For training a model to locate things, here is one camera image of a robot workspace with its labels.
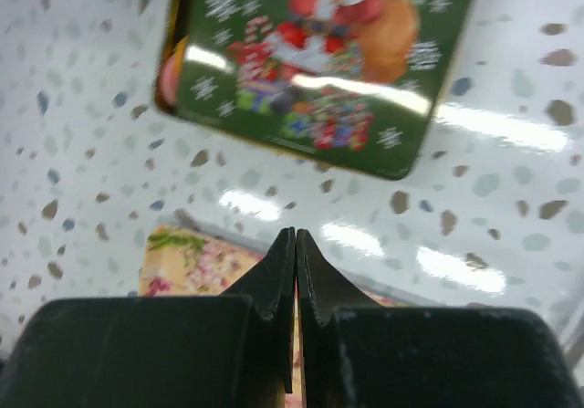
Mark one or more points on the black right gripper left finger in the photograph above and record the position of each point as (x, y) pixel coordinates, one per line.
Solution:
(98, 352)

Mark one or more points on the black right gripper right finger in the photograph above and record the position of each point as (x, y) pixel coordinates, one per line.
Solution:
(358, 353)

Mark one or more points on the floral cookie tin box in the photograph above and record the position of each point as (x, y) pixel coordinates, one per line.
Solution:
(175, 38)

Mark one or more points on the pink round cookie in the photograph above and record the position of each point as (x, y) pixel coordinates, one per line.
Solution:
(169, 79)

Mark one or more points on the gold tin lid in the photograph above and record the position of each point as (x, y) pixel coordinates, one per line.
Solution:
(351, 83)

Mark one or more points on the floral serving tray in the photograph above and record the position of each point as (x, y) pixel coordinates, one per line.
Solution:
(205, 266)

